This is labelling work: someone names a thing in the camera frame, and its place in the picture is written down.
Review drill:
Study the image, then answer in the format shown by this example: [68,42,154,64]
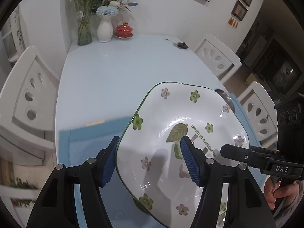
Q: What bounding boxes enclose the white chair near right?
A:
[237,81,278,149]

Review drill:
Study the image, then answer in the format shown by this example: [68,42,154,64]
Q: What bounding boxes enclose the white chair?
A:
[1,46,59,161]
[194,33,242,84]
[237,81,278,149]

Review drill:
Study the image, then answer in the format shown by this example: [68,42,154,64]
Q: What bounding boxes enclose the small black lid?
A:
[177,42,189,49]

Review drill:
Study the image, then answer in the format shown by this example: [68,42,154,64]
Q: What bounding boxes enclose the hexagonal green flower plate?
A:
[133,194,227,227]

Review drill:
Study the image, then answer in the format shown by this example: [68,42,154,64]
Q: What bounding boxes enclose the person's right hand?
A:
[264,178,302,211]

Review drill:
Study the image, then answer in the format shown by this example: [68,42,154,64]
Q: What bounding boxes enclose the green glass vase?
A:
[74,0,92,46]

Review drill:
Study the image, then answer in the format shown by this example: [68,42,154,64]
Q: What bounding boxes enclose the white ribbed vase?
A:
[97,15,113,43]

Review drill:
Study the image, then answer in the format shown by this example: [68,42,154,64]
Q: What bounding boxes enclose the white chair far left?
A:
[1,46,59,161]

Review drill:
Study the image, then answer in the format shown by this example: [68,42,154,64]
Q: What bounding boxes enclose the light blue quilted mat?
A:
[58,93,262,228]

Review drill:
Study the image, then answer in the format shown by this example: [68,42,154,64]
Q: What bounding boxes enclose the blue steel bowl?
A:
[214,89,235,113]

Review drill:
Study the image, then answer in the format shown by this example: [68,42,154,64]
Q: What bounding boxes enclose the white chair far right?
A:
[194,33,242,84]

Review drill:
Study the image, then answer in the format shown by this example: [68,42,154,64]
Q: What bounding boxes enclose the red lidded teacup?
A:
[115,22,133,39]

